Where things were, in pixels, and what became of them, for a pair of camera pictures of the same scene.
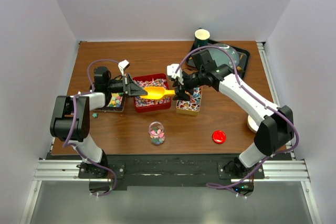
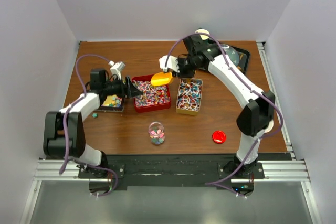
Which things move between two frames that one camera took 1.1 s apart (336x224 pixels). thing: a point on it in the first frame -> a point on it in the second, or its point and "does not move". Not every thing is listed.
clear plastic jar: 156,133 does not move
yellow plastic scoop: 157,93 -> 161,78
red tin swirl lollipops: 142,104 does not move
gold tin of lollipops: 191,107 does not move
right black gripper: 181,96 -> 182,74
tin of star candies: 116,104 does not move
